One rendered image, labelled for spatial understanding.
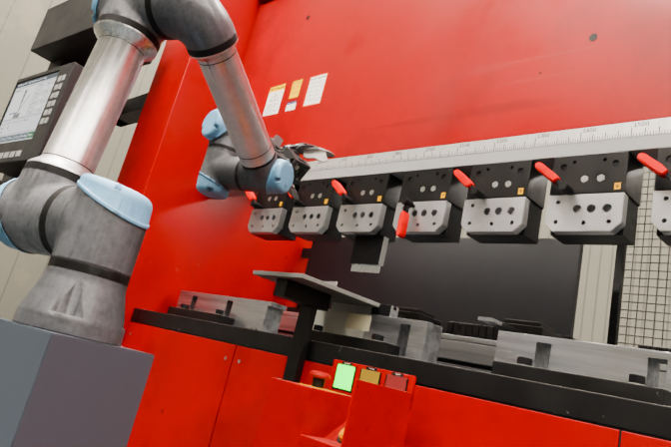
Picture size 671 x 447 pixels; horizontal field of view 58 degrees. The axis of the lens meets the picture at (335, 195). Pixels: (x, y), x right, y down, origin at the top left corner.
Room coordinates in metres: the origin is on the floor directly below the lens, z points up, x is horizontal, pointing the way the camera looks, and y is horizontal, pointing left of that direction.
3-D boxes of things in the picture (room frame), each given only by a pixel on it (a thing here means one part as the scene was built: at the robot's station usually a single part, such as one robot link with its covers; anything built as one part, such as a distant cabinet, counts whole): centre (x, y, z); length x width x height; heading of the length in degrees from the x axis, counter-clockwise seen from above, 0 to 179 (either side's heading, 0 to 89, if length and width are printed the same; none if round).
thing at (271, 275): (1.47, -0.01, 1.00); 0.26 x 0.18 x 0.01; 132
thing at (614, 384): (1.08, -0.48, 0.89); 0.30 x 0.05 x 0.03; 42
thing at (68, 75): (2.09, 1.08, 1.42); 0.45 x 0.12 x 0.36; 47
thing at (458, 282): (2.09, -0.34, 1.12); 1.13 x 0.02 x 0.44; 42
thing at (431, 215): (1.44, -0.24, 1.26); 0.15 x 0.09 x 0.17; 42
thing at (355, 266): (1.57, -0.12, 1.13); 0.10 x 0.02 x 0.10; 42
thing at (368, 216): (1.59, -0.10, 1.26); 0.15 x 0.09 x 0.17; 42
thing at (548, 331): (1.42, -0.48, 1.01); 0.26 x 0.12 x 0.05; 132
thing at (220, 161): (1.31, 0.26, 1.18); 0.11 x 0.08 x 0.11; 63
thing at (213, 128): (1.32, 0.27, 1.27); 0.11 x 0.08 x 0.09; 132
